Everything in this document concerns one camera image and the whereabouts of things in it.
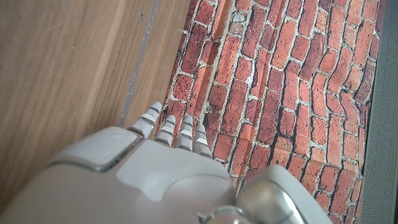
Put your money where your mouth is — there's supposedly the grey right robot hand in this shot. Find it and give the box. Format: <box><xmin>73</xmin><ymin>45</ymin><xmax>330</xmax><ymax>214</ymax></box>
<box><xmin>0</xmin><ymin>101</ymin><xmax>333</xmax><ymax>224</ymax></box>

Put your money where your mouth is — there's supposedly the printed red brick backdrop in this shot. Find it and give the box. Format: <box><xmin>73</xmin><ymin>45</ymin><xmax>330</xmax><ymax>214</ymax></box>
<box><xmin>157</xmin><ymin>0</ymin><xmax>389</xmax><ymax>224</ymax></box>

